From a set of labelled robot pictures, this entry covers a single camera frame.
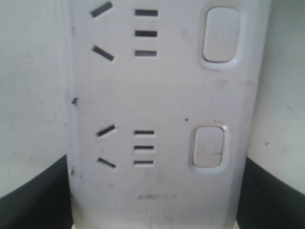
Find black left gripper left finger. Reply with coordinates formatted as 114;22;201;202
0;156;73;229

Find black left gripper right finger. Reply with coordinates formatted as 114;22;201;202
236;158;305;229

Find white five-outlet power strip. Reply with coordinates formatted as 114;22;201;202
63;0;271;229

